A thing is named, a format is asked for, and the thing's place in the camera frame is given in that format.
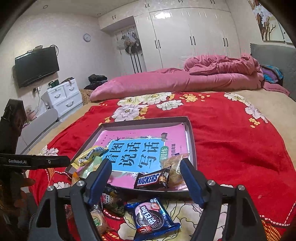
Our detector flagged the clear bread pastry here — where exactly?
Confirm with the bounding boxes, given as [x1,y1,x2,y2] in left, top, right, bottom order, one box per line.
[90,204,110,235]

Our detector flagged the black green chips bag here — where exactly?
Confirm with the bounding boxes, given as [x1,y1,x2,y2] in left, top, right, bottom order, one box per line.
[101,184,125,217]

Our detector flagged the blue Oreo cookie pack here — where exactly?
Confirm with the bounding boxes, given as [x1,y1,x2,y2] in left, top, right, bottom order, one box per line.
[125,198,181,240]

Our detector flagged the orange yellow snack bag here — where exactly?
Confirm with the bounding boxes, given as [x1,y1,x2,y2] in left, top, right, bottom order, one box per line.
[71,172,80,186]

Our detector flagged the light green snack packet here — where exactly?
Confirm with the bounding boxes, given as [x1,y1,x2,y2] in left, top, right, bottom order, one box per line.
[78,156,102,179]

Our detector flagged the yellow Alpenliebe candy bag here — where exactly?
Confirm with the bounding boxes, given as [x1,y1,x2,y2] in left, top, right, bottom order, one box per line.
[71,146,107,169]

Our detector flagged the clear bag brown snack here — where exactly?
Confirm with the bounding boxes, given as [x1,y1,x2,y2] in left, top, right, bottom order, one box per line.
[160,154,189,191]

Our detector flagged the grey shallow box tray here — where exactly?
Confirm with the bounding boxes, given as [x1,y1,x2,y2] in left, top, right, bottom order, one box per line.
[74,116,197,198]

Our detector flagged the Snickers bar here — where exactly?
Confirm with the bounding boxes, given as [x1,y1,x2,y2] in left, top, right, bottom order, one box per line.
[133,167,170,190]

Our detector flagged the red floral blanket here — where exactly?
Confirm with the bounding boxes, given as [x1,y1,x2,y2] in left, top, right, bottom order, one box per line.
[38,92,295,240]

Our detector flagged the grey bench sofa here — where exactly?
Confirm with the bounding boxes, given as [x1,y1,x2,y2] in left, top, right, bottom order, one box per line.
[16,109,61,155]

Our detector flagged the pink blue Chinese book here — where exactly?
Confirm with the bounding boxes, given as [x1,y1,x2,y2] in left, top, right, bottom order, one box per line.
[78,122,191,189]

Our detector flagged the white drawer chest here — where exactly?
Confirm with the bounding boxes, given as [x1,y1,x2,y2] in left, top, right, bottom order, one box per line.
[41,77,83,122]

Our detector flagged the dark clothes pile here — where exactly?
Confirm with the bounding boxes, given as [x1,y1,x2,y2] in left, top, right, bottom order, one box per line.
[84,74,107,90]

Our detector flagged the pink quilt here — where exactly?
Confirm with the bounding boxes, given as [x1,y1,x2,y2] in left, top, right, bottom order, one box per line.
[90,55,290,102]

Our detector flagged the purple teal clothing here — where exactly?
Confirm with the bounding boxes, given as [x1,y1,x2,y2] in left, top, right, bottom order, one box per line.
[261,65,284,86]

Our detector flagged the grey padded headboard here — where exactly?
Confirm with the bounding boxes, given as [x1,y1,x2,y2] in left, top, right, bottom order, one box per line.
[250,43,296,101]

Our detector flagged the hanging clothes on hooks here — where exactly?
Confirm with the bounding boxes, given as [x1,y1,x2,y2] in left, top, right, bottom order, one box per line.
[116,29,142,55]

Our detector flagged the white wardrobe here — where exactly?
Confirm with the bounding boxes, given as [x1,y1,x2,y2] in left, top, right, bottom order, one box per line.
[98,1,240,71]

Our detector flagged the black wall television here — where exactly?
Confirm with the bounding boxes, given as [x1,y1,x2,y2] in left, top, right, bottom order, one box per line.
[15,46,60,88]

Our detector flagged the round wall clock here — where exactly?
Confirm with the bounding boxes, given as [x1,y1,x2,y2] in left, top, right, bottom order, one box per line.
[83,33,91,43]

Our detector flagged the flower wall painting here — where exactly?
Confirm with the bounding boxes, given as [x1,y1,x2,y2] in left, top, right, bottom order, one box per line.
[248,0,292,44]

